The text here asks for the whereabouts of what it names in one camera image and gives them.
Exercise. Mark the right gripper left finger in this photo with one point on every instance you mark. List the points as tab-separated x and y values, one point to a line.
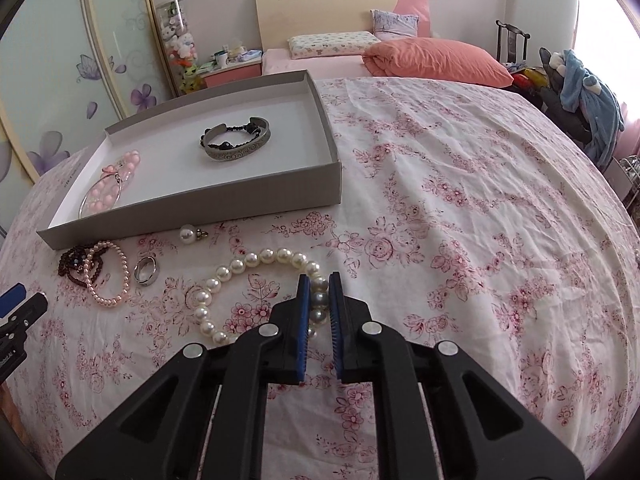
202	414

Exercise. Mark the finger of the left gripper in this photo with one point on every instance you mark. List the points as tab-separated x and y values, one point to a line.
11	299
27	313

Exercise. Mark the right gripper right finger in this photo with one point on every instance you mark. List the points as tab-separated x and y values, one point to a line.
438	413

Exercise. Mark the thin silver bangle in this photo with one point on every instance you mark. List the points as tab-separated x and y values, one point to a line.
102	196

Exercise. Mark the pearl earring with gold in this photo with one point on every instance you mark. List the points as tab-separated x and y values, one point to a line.
191	234

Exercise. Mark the grey metal cuff bangle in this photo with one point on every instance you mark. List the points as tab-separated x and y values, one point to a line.
224	143

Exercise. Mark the pink floral tablecloth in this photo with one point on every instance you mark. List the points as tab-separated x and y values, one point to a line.
465	215

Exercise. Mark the floral sliding wardrobe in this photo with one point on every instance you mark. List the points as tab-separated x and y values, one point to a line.
69	69

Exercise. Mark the grey cardboard tray box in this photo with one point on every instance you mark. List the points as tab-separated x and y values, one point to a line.
177	183

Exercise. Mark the pink bedside table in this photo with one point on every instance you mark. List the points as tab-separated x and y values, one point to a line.
233	72

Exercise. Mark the white mug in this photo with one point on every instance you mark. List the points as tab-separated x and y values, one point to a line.
221	60

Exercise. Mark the plush toy display tube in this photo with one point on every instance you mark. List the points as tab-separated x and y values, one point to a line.
179	45

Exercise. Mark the blue plush clothing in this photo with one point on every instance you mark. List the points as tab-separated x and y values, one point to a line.
582	88

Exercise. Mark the orange folded quilt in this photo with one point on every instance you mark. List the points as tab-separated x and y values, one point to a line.
438	59

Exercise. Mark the black wooden chair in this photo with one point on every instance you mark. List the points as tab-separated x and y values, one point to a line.
512	43

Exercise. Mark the floral white pillow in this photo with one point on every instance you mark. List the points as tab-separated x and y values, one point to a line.
330	44

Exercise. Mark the lilac patterned pillow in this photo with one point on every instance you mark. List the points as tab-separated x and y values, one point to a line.
391	26

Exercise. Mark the bed with cream headboard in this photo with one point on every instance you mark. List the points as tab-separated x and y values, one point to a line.
280	20

